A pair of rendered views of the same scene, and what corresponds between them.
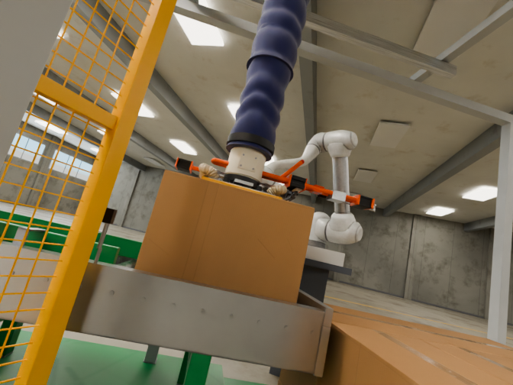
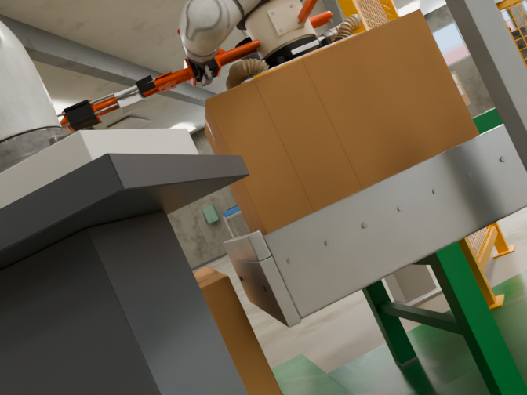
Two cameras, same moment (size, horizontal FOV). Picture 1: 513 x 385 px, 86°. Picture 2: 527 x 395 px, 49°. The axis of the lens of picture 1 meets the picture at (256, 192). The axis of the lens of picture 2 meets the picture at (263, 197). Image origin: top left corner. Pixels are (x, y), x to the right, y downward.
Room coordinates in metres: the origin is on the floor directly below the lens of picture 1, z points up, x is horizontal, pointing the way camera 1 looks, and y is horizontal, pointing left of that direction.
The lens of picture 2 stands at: (2.85, -0.22, 0.63)
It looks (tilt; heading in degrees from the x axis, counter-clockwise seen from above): 2 degrees up; 178
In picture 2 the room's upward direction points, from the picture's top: 25 degrees counter-clockwise
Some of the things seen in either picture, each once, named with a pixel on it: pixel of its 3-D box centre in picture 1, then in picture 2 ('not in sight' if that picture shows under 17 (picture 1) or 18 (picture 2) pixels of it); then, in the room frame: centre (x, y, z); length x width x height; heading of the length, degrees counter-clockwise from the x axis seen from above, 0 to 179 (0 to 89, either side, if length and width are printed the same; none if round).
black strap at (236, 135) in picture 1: (250, 147); not in sight; (1.24, 0.08, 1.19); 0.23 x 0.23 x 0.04
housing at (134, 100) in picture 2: (336, 196); (130, 99); (1.30, -0.38, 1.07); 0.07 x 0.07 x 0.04; 8
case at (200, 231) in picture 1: (227, 239); (331, 139); (1.24, 0.08, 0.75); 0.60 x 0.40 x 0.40; 96
